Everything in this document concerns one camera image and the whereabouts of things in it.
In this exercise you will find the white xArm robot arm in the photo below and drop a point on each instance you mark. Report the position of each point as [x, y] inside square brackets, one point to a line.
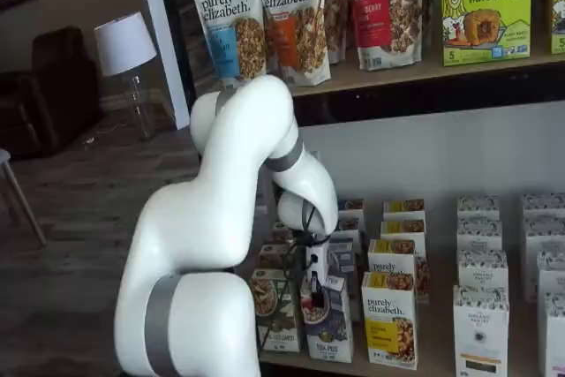
[198, 218]

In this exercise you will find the blue white Nature's Path box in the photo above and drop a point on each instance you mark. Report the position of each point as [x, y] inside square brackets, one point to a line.
[343, 258]
[329, 333]

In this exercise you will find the grey stool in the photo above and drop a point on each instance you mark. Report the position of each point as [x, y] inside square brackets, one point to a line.
[17, 200]

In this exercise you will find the blue label granola bag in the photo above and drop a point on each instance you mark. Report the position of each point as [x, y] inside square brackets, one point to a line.
[229, 32]

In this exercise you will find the green cereal boxes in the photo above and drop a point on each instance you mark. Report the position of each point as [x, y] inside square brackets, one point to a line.
[558, 6]

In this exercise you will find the red label granola bag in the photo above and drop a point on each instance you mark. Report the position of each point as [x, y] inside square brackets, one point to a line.
[384, 15]

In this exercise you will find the dark brown armchair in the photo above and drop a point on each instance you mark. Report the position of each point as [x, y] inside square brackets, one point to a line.
[48, 94]

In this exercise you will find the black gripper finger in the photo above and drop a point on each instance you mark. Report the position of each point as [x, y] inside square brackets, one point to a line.
[318, 291]

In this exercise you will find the orange label granola bag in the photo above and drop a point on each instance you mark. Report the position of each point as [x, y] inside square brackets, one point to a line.
[296, 28]

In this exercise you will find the green Bobo's apple pie box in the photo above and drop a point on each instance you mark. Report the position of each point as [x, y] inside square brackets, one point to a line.
[485, 10]

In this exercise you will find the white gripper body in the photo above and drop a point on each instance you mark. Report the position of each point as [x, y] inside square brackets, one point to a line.
[322, 267]

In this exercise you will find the green apple cinnamon oatmeal box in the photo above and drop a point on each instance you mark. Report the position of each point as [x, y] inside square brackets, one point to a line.
[273, 319]
[280, 231]
[271, 255]

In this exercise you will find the black metal shelf rack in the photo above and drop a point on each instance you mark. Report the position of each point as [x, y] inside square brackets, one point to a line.
[419, 90]

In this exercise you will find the brown label granola bag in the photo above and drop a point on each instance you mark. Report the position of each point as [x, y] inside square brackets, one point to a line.
[335, 10]

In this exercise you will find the white shade table lamp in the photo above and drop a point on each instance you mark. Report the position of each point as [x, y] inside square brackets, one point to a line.
[123, 46]

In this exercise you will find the yellow purely elizabeth box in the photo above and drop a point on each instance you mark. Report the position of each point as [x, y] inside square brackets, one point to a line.
[388, 324]
[393, 258]
[401, 229]
[404, 208]

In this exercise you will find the white patterned pantry box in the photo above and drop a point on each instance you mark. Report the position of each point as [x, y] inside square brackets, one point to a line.
[543, 236]
[481, 333]
[543, 205]
[479, 207]
[552, 273]
[554, 337]
[482, 269]
[479, 236]

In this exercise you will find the blue purely elizabeth box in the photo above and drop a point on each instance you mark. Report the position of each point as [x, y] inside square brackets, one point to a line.
[351, 207]
[351, 227]

